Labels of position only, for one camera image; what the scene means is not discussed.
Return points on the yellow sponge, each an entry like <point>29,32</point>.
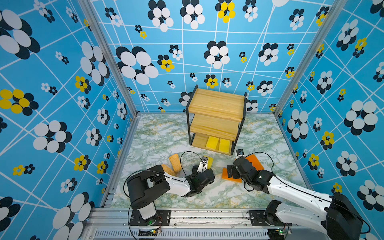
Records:
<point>209,162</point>
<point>212,143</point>
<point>224,146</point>

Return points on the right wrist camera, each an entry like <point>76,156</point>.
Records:
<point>240,153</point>

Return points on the aluminium front rail frame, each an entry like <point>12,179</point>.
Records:
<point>192,224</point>

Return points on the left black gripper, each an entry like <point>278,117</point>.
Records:
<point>195,172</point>

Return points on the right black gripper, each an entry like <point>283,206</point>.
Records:
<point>233,171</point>

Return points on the orange sponge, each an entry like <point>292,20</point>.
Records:
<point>255,162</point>
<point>226,177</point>

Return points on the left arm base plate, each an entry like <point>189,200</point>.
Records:
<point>161,218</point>

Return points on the tan sponge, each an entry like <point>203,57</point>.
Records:
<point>168,170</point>
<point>176,163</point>

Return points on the wooden three-tier shelf black frame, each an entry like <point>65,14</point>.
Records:
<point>216,114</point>

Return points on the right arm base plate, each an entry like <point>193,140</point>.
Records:
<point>260,218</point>

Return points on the tan sponge lower left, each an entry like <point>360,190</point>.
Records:
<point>168,170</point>

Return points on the orange sponge front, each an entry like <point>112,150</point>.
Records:
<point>226,177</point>

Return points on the tan sponge upper right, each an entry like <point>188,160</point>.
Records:
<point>176,163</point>

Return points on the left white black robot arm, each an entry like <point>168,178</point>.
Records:
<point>147,186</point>

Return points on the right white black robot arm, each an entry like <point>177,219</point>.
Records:
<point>334,216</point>

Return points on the orange sponge right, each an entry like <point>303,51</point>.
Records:
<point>255,162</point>

